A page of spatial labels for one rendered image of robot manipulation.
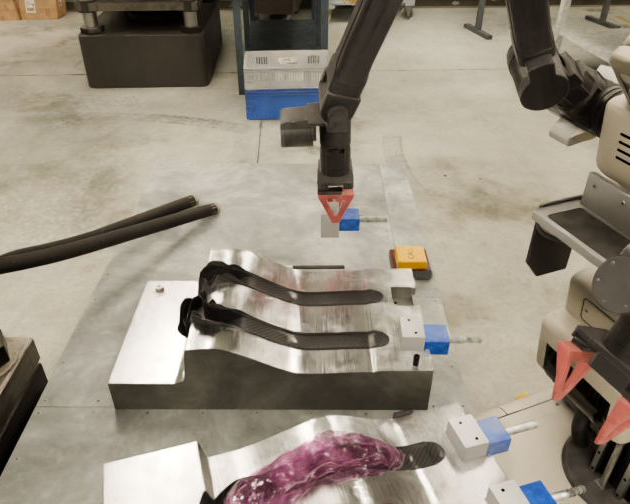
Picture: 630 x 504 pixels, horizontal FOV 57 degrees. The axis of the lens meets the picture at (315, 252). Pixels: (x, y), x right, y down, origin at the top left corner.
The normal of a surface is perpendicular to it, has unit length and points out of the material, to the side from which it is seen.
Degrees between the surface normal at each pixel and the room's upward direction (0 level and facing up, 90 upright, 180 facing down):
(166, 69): 90
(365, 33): 112
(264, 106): 91
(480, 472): 0
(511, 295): 0
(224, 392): 90
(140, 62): 90
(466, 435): 0
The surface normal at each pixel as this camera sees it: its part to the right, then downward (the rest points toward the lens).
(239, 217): 0.00, -0.82
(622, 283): -0.84, -0.16
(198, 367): 0.00, 0.57
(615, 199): -0.93, 0.21
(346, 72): 0.05, 0.73
